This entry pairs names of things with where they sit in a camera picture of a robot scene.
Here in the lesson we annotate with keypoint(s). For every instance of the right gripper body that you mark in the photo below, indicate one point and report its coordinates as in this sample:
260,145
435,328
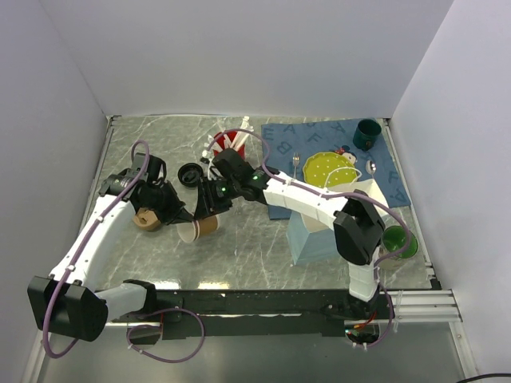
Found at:
219,195

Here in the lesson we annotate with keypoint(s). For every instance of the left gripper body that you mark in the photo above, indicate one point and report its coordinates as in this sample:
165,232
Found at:
164,200

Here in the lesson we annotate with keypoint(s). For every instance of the brown paper cup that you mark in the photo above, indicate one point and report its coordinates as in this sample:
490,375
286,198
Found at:
192,231

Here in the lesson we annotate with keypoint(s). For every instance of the black cup lid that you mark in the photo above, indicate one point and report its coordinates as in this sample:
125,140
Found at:
190,175

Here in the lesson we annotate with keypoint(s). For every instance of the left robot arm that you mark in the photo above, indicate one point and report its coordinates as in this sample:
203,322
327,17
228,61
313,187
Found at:
66,302

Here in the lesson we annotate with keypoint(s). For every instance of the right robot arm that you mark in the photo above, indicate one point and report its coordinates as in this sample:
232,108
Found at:
352,216

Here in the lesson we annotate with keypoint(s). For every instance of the cardboard cup carrier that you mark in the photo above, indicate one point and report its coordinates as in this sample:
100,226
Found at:
146,220

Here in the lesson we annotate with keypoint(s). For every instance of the white wrapped straws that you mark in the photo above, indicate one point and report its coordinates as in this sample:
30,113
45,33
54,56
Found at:
242,135

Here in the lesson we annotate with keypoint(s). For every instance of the red straw holder cup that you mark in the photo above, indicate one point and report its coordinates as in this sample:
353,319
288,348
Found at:
221,143

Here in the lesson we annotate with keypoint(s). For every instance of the silver fork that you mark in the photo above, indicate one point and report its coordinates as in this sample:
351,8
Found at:
295,164

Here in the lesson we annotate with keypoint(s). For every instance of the blue letter-print cloth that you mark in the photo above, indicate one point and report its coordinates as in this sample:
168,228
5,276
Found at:
309,138

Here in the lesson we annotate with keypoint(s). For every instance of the light blue paper bag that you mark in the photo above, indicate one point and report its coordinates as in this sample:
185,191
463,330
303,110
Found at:
311,241

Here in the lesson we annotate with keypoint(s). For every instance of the yellow dotted plate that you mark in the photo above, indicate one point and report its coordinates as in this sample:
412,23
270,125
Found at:
329,169

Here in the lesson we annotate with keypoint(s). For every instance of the silver spoon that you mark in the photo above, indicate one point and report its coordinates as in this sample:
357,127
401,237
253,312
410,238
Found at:
371,168

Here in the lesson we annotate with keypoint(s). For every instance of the dark green mug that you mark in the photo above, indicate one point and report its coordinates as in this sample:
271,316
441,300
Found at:
366,134

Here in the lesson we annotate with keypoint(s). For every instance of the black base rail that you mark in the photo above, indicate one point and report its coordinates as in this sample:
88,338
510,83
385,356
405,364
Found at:
215,313

